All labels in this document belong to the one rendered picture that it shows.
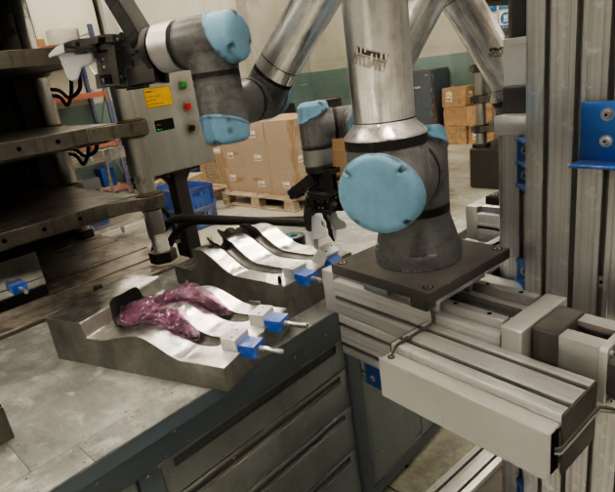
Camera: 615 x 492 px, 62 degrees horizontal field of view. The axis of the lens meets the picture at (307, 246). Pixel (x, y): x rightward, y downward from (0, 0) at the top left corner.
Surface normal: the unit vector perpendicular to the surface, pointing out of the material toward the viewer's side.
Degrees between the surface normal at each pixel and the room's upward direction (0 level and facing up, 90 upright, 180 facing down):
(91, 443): 0
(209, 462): 90
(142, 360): 90
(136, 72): 82
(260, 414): 90
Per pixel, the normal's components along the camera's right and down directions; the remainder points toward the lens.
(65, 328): -0.44, 0.35
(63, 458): -0.13, -0.94
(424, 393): -0.76, 0.30
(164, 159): 0.72, 0.14
